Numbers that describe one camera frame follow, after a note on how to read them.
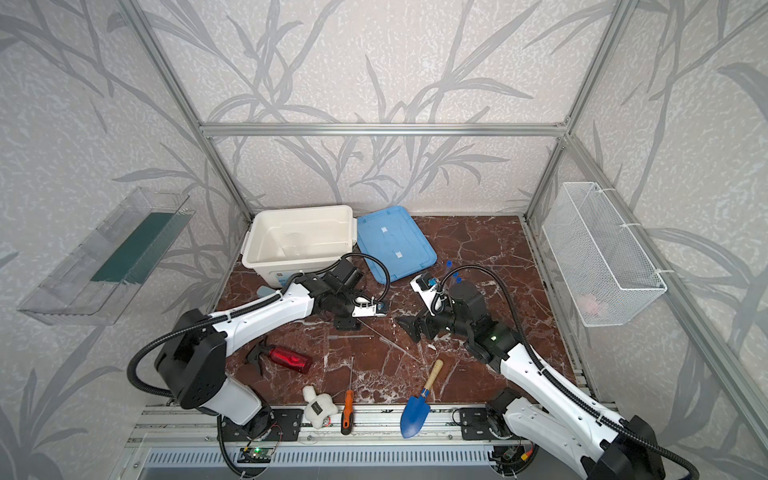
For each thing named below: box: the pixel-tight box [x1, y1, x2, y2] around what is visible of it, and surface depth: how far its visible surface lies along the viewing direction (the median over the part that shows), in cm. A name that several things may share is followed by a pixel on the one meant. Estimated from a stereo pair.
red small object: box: [246, 338, 312, 377], surface depth 83 cm
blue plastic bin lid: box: [357, 206, 438, 284], surface depth 114 cm
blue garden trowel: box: [400, 359, 444, 439], surface depth 77 cm
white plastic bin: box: [241, 205, 357, 288], surface depth 100 cm
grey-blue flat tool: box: [256, 285, 277, 298], surface depth 95 cm
